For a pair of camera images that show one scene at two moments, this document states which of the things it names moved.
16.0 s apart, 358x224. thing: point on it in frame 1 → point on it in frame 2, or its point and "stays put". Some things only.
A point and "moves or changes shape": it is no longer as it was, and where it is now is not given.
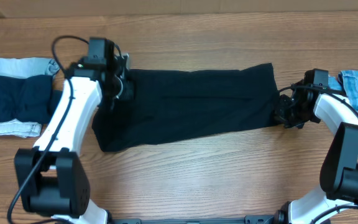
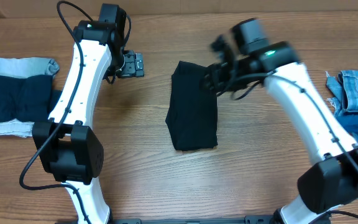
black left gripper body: (123, 88) → (132, 68)
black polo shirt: (168, 104) moves or changes shape
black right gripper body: (286, 109) → (214, 76)
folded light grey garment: (22, 68) stays put
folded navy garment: (31, 99) stays put
